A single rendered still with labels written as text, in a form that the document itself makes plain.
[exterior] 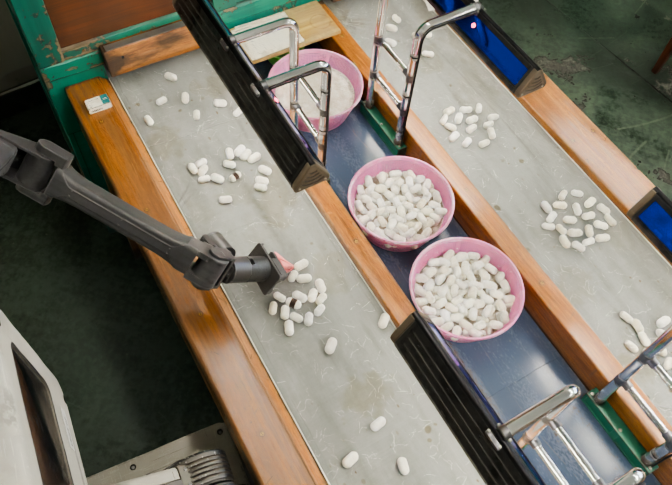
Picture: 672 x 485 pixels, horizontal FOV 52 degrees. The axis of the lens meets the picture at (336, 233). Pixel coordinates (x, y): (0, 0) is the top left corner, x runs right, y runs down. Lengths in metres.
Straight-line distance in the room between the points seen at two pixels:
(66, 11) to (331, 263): 0.91
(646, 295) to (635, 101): 1.65
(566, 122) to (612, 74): 1.41
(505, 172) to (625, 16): 1.97
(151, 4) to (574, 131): 1.18
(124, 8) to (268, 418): 1.11
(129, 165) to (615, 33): 2.49
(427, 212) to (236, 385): 0.64
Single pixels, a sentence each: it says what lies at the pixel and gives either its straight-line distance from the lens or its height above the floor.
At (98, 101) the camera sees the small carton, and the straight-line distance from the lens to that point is 1.94.
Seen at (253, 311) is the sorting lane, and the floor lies 0.74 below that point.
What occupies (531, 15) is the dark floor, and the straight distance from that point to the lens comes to 3.55.
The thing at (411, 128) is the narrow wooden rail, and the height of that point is 0.76.
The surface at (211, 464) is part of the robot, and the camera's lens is 1.42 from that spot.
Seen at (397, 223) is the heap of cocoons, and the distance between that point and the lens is 1.71.
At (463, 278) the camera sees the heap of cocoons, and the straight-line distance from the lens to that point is 1.67.
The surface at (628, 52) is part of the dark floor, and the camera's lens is 3.54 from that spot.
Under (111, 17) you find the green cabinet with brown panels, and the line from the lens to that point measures 1.96.
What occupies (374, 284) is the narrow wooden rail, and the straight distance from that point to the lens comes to 1.59.
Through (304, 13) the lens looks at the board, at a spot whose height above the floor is 0.78.
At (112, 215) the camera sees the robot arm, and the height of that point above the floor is 1.02.
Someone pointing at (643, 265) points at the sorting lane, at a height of 0.74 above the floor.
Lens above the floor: 2.15
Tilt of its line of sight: 57 degrees down
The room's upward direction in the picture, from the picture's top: 6 degrees clockwise
